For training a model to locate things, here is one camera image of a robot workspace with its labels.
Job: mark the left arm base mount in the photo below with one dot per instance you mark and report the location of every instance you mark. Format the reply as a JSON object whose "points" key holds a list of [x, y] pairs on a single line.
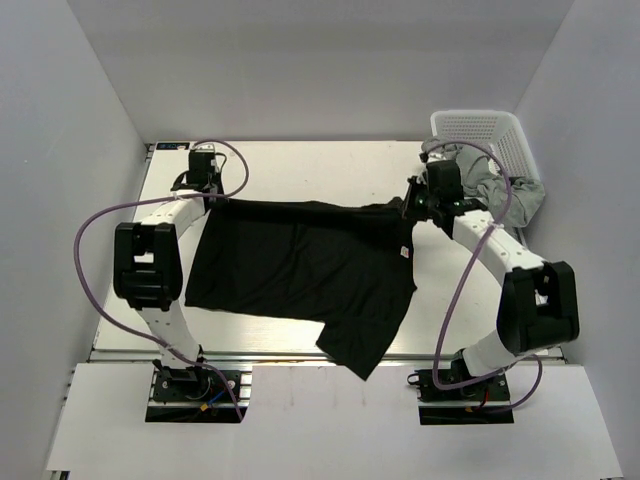
{"points": [[196, 395]]}

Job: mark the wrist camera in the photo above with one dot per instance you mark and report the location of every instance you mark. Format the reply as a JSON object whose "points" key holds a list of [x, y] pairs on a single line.
{"points": [[435, 156], [206, 146]]}

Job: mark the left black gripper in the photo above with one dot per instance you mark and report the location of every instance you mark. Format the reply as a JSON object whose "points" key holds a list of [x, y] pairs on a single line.
{"points": [[218, 181]]}

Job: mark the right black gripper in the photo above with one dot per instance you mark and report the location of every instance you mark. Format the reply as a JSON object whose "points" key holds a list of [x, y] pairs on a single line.
{"points": [[410, 211]]}

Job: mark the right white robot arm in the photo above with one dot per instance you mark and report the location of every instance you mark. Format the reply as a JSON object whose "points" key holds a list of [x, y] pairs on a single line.
{"points": [[538, 306]]}

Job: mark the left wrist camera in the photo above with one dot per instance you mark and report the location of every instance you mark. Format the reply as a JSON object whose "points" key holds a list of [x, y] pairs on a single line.
{"points": [[206, 146]]}

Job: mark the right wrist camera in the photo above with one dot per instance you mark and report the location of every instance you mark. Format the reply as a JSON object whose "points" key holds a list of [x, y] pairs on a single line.
{"points": [[435, 156]]}

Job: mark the blue label sticker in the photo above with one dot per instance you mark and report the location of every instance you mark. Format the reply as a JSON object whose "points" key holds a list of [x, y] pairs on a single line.
{"points": [[172, 146]]}

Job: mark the aluminium table rail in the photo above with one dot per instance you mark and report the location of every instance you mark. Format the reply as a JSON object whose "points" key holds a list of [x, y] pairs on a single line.
{"points": [[555, 355]]}

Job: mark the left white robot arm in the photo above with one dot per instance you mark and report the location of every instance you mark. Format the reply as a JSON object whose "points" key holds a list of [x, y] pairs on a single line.
{"points": [[148, 271]]}

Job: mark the white plastic basket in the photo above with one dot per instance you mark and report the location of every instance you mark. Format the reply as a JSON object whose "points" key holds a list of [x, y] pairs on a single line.
{"points": [[500, 131]]}

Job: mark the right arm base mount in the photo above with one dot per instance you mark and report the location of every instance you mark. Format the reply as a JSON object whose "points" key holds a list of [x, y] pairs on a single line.
{"points": [[485, 403]]}

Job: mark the black t shirt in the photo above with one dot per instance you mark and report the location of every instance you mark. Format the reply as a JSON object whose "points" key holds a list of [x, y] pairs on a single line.
{"points": [[350, 268]]}

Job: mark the grey t shirt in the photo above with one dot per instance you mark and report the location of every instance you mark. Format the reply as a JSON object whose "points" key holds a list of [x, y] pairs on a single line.
{"points": [[480, 182]]}

